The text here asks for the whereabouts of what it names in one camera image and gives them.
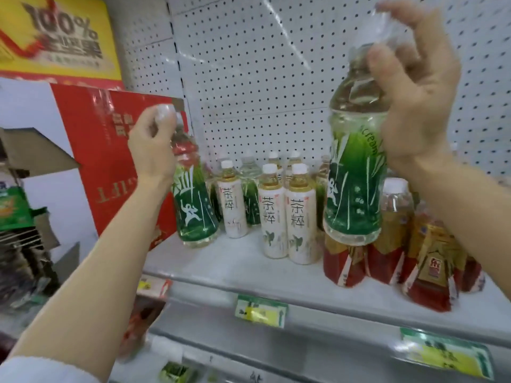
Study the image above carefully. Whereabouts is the grey metal shelf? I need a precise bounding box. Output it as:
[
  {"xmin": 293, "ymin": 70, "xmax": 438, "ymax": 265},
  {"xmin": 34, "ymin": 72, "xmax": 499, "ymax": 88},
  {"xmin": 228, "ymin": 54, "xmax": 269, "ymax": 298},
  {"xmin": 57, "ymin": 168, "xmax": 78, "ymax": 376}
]
[{"xmin": 110, "ymin": 229, "xmax": 511, "ymax": 383}]

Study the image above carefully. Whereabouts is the yellow poster sign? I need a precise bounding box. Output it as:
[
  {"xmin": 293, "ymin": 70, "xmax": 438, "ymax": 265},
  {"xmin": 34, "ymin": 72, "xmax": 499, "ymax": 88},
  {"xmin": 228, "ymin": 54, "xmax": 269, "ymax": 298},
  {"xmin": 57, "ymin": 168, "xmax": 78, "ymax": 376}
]
[{"xmin": 0, "ymin": 0, "xmax": 123, "ymax": 82}]

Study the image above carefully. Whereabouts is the red white price tag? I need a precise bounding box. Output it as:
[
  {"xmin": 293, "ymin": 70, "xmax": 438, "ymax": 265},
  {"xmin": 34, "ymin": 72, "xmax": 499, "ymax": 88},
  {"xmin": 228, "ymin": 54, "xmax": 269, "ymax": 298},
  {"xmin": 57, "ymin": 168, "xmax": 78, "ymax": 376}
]
[{"xmin": 136, "ymin": 274, "xmax": 173, "ymax": 302}]

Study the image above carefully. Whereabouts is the green snack packet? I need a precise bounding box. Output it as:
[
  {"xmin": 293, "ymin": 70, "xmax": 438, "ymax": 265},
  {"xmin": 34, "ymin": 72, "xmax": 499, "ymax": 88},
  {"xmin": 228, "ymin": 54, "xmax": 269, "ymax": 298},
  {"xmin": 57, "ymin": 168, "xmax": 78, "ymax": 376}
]
[{"xmin": 0, "ymin": 186, "xmax": 36, "ymax": 232}]

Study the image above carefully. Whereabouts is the red gift box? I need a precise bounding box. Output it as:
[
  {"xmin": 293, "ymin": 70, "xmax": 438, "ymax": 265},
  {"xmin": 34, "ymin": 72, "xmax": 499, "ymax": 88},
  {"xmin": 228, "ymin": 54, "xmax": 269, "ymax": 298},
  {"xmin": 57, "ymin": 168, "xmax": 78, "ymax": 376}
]
[{"xmin": 50, "ymin": 83, "xmax": 191, "ymax": 252}]

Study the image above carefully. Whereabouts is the person's right hand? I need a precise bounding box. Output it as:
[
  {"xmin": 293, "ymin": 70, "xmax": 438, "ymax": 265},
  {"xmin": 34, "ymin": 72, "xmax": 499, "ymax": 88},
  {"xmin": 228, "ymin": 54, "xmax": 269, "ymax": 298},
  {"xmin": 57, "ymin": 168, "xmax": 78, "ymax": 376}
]
[{"xmin": 366, "ymin": 0, "xmax": 462, "ymax": 169}]

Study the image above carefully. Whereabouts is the person's left forearm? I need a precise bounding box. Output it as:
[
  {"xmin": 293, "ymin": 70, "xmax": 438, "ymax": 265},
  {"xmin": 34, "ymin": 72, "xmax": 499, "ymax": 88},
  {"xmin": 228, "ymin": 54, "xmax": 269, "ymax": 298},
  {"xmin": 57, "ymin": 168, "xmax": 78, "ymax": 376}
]
[{"xmin": 7, "ymin": 174, "xmax": 177, "ymax": 383}]

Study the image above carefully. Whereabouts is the green label drink bottle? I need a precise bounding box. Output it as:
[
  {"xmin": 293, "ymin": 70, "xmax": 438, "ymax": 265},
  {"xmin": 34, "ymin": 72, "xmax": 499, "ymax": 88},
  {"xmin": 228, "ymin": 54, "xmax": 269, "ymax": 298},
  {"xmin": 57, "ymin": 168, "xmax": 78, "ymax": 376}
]
[
  {"xmin": 315, "ymin": 155, "xmax": 333, "ymax": 232},
  {"xmin": 203, "ymin": 163, "xmax": 223, "ymax": 224},
  {"xmin": 322, "ymin": 12, "xmax": 391, "ymax": 247},
  {"xmin": 170, "ymin": 112, "xmax": 220, "ymax": 249},
  {"xmin": 239, "ymin": 155, "xmax": 263, "ymax": 227}
]

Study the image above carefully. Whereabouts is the grey cardboard flap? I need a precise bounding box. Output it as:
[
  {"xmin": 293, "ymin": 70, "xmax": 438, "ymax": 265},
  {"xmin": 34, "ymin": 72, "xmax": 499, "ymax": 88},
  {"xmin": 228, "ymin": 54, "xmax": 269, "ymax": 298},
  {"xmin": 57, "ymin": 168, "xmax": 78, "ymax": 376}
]
[{"xmin": 0, "ymin": 127, "xmax": 81, "ymax": 181}]

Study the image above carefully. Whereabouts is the small green packet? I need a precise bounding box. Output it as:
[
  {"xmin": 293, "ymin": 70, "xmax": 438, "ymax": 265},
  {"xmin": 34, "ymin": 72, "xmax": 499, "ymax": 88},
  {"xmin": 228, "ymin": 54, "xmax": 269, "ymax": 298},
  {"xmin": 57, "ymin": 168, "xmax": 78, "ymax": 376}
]
[{"xmin": 159, "ymin": 361, "xmax": 191, "ymax": 383}]

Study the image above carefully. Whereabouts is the person's right forearm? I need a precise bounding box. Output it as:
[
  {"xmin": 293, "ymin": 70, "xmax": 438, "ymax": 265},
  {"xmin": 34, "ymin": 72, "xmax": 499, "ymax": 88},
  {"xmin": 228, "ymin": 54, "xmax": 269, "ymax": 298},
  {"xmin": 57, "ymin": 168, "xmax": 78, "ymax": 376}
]
[{"xmin": 386, "ymin": 151, "xmax": 511, "ymax": 301}]

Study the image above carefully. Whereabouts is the red snack packet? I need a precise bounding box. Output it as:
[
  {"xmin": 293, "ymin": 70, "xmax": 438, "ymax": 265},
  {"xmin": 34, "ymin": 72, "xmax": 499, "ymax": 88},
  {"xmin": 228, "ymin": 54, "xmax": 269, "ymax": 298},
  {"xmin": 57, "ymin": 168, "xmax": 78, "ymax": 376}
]
[{"xmin": 118, "ymin": 295, "xmax": 165, "ymax": 361}]

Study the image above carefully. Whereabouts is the green yellow price tag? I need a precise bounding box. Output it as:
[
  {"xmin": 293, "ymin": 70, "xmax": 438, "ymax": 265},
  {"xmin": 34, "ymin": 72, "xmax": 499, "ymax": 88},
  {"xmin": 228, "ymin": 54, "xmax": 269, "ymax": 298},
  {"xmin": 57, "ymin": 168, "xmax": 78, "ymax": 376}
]
[
  {"xmin": 234, "ymin": 294, "xmax": 289, "ymax": 328},
  {"xmin": 398, "ymin": 326, "xmax": 496, "ymax": 381}
]

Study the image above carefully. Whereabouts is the white sleeve cuff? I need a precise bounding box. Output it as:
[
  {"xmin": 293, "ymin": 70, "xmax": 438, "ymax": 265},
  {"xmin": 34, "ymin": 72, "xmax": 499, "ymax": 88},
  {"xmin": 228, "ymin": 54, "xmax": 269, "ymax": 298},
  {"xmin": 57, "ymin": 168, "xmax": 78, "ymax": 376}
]
[{"xmin": 0, "ymin": 356, "xmax": 101, "ymax": 383}]

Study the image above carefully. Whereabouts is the red label drink bottle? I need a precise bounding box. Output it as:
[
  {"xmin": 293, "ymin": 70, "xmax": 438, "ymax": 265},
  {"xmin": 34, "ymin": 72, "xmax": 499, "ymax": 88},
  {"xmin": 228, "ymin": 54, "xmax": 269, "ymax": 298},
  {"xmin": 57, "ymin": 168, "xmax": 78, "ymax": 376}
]
[
  {"xmin": 323, "ymin": 231, "xmax": 369, "ymax": 288},
  {"xmin": 366, "ymin": 178, "xmax": 414, "ymax": 285},
  {"xmin": 460, "ymin": 254, "xmax": 486, "ymax": 293},
  {"xmin": 401, "ymin": 201, "xmax": 468, "ymax": 313}
]

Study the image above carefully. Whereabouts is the person's left hand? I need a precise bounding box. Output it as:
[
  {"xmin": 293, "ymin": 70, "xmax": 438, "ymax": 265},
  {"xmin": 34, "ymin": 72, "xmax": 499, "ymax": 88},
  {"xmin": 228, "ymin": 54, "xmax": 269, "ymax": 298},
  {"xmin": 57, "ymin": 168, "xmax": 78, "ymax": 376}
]
[{"xmin": 127, "ymin": 104, "xmax": 179, "ymax": 186}]

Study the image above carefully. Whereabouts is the white pegboard panel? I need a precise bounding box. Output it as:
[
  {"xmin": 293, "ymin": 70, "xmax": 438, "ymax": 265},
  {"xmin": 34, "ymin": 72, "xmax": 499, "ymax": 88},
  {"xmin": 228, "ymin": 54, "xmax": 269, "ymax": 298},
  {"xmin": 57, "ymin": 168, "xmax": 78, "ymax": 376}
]
[{"xmin": 108, "ymin": 0, "xmax": 511, "ymax": 178}]

